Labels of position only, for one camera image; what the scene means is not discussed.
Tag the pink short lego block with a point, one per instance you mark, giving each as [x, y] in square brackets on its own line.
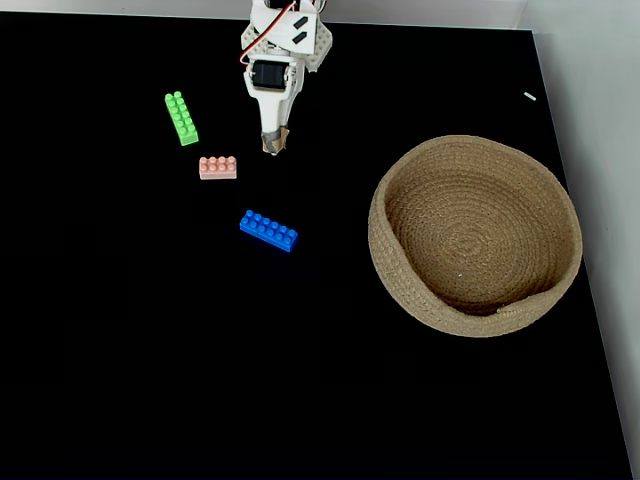
[217, 167]

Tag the blue long lego block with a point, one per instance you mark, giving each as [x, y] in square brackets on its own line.
[269, 231]

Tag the green long lego block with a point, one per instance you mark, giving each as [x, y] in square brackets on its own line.
[182, 119]

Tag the small white tape piece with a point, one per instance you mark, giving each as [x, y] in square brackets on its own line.
[530, 96]

